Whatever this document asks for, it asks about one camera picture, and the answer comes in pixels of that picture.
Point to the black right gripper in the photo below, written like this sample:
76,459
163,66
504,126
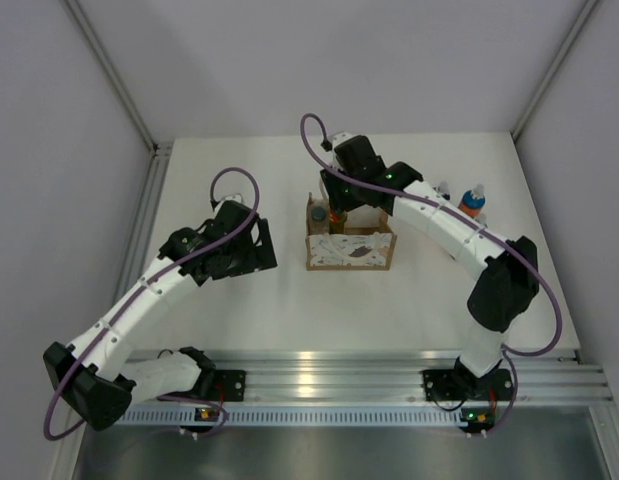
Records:
330,182

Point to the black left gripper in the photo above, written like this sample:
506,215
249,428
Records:
259,257

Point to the yellow bottle with red cap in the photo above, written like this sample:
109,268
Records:
337,223

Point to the clear jar with dark lid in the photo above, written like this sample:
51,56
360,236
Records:
319,217

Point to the orange bottle with white cap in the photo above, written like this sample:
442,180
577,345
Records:
443,190

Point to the tall orange spray bottle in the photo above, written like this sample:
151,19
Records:
473,201

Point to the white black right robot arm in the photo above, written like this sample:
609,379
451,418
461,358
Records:
505,271

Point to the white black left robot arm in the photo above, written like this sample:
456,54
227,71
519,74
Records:
92,373

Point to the burlap canvas tote bag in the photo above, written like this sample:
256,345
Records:
368,243

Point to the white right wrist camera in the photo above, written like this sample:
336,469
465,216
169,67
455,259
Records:
340,137

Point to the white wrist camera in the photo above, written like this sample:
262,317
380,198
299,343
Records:
236,197
340,137

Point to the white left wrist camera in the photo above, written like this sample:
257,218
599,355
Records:
236,197

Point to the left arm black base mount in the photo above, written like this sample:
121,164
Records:
219,386

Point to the white slotted cable duct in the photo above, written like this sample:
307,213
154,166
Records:
165,414

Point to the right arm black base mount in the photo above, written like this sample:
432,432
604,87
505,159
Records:
452,385

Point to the aluminium rail frame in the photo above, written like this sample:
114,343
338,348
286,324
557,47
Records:
395,378

